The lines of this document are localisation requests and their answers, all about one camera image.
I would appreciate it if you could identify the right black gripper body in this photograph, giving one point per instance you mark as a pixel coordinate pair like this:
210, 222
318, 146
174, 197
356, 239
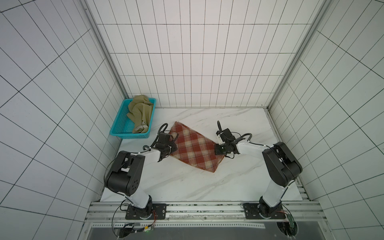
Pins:
219, 149

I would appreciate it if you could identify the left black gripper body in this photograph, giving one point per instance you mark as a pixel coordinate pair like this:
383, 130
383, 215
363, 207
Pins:
170, 147

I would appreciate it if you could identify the red plaid skirt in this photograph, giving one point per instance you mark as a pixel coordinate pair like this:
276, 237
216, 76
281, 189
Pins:
195, 149

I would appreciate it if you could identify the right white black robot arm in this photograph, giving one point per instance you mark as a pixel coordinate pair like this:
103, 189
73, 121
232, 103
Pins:
283, 167

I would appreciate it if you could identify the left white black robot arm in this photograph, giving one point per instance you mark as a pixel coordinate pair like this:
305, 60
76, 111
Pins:
124, 176

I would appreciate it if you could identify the olive green skirt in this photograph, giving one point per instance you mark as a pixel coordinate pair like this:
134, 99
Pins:
140, 113

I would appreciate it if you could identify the teal plastic basket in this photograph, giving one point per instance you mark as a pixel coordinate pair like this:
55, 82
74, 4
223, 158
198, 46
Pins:
123, 126

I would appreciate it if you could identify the left electronics wiring board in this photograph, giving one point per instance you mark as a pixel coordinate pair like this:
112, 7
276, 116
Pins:
128, 229

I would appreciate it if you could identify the electronics wiring board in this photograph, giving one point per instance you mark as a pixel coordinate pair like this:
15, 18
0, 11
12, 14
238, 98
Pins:
289, 226
128, 229

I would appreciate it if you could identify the right electronics wiring board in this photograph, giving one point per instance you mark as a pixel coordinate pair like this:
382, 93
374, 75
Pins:
289, 226

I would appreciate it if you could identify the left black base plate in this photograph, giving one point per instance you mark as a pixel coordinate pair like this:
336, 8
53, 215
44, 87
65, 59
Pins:
156, 210

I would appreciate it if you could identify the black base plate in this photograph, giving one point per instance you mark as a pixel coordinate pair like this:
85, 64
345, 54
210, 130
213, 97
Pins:
156, 210
250, 210

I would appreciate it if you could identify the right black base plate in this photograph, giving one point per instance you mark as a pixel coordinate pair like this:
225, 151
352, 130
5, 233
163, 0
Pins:
250, 210

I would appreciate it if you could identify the aluminium mounting rail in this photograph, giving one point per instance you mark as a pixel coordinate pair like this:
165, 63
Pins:
115, 212

